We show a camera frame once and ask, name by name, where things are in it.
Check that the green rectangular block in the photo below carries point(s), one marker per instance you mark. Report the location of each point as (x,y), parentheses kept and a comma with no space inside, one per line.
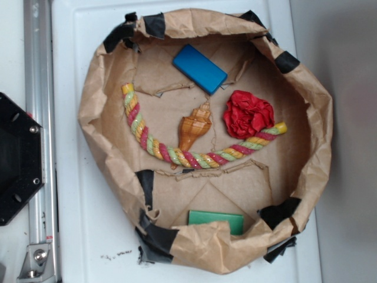
(235,221)

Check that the aluminum extrusion rail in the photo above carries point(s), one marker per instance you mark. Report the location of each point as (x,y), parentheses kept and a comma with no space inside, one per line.
(43,215)

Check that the blue rectangular block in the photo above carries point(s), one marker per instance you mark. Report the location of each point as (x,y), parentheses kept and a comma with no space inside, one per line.
(197,67)

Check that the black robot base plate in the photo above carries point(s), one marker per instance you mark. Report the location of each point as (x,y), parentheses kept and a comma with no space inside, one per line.
(21,159)

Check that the orange conch seashell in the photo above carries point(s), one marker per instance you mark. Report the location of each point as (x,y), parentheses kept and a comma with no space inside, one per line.
(194,126)

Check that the white plastic tray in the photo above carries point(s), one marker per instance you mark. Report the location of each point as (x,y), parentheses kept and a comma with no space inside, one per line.
(97,241)

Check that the red crumpled paper ball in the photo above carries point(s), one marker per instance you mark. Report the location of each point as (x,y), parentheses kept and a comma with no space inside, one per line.
(247,115)

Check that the metal corner bracket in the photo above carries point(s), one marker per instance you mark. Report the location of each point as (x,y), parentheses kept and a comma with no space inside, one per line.
(38,264)

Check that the brown paper bag bin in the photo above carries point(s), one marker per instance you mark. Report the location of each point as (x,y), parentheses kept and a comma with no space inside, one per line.
(133,101)

